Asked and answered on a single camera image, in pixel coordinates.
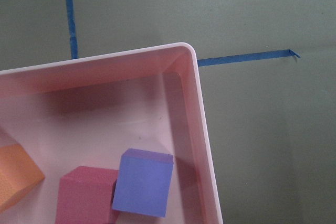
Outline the red foam block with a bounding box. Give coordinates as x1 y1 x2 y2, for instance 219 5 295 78
55 166 119 223

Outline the orange foam block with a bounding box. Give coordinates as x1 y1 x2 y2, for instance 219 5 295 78
1 144 45 212

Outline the pink plastic bin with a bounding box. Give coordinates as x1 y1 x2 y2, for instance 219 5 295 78
1 42 223 223

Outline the purple foam block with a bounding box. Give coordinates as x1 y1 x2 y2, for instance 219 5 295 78
112 148 174 217

